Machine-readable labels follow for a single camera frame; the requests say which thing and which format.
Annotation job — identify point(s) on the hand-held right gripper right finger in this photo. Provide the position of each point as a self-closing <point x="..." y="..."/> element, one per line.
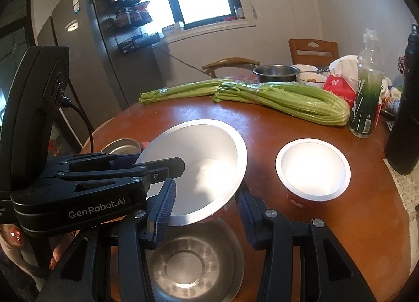
<point x="248" y="220"/>

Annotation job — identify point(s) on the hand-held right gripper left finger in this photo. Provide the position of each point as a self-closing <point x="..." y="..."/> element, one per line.
<point x="165" y="210"/>

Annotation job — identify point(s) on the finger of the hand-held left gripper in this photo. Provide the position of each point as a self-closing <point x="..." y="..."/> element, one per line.
<point x="163" y="169"/>
<point x="98" y="161"/>

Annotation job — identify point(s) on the round metal pan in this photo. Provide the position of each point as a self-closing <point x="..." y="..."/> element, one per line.
<point x="121" y="148"/>

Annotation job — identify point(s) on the large instant noodle bowl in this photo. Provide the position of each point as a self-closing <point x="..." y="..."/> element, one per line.
<point x="203" y="145"/>

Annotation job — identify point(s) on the stainless steel bowl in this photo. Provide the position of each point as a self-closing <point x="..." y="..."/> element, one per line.
<point x="196" y="266"/>

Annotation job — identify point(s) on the person's left hand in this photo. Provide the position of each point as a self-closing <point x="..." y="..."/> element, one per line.
<point x="14" y="236"/>

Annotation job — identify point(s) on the small white bowl red rim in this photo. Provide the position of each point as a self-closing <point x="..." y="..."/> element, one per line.
<point x="311" y="171"/>

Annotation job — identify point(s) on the celery bunch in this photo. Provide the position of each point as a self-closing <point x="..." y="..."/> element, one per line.
<point x="183" y="91"/>
<point x="294" y="100"/>

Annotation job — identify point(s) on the grey refrigerator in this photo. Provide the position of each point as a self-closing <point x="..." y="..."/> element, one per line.
<point x="85" y="60"/>

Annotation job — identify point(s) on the wooden chair with curved back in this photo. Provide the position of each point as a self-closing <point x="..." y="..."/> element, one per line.
<point x="232" y="61"/>

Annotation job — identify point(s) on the white box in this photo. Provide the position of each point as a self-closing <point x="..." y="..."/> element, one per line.
<point x="172" y="29"/>

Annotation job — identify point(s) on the steel pot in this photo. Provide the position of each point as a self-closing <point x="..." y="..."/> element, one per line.
<point x="275" y="76"/>

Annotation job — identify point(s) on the black fridge side rack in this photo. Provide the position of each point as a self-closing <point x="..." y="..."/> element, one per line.
<point x="131" y="17"/>

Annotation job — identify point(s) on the white windowsill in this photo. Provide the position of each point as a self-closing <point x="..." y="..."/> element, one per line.
<point x="212" y="29"/>

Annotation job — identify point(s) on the ceramic bowl with food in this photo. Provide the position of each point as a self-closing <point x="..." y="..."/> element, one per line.
<point x="311" y="79"/>

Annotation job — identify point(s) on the red tissue pack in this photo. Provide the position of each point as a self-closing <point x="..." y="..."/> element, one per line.
<point x="337" y="87"/>

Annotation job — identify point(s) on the white ceramic bowl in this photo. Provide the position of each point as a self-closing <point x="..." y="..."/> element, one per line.
<point x="306" y="68"/>

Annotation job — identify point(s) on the green drink bottle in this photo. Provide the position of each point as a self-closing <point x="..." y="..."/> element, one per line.
<point x="365" y="102"/>

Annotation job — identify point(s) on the black thermos bottle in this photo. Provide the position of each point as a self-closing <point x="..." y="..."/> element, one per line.
<point x="406" y="125"/>

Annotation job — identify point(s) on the small white bottle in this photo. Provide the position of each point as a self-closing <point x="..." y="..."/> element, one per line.
<point x="392" y="104"/>

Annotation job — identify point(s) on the wooden chair with cutout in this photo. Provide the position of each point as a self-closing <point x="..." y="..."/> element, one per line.
<point x="327" y="47"/>

